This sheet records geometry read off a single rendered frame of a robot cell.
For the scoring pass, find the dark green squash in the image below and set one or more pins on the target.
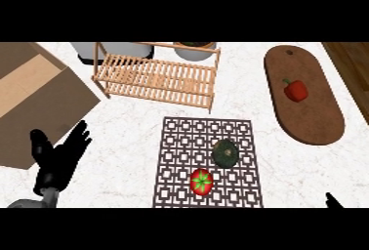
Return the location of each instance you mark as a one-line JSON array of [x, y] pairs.
[[224, 153]]

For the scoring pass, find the brown patterned placemat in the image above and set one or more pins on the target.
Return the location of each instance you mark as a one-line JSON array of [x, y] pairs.
[[206, 162]]

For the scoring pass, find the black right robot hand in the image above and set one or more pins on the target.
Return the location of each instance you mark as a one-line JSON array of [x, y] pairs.
[[330, 201]]

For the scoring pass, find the red tomato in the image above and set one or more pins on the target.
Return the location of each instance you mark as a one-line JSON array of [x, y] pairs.
[[200, 182]]

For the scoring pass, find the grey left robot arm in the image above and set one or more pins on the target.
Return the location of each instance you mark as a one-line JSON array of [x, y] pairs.
[[35, 201]]

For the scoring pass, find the open wooden cabinet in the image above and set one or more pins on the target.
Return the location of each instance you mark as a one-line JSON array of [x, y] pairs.
[[38, 101]]

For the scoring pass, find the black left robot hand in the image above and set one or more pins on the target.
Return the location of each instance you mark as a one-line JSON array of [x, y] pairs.
[[56, 164]]

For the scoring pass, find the wooden tiered shelf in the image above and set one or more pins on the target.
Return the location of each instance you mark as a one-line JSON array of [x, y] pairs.
[[155, 76]]

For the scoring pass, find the brown wooden panel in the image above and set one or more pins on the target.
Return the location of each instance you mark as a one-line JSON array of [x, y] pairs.
[[350, 71]]

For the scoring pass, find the grey plant pot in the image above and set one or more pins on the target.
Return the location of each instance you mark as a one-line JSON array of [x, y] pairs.
[[195, 52]]

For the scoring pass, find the brown oval cutting board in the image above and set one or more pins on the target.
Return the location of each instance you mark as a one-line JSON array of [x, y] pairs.
[[302, 94]]

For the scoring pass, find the red bell pepper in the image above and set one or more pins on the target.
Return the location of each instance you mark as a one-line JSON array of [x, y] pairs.
[[295, 90]]

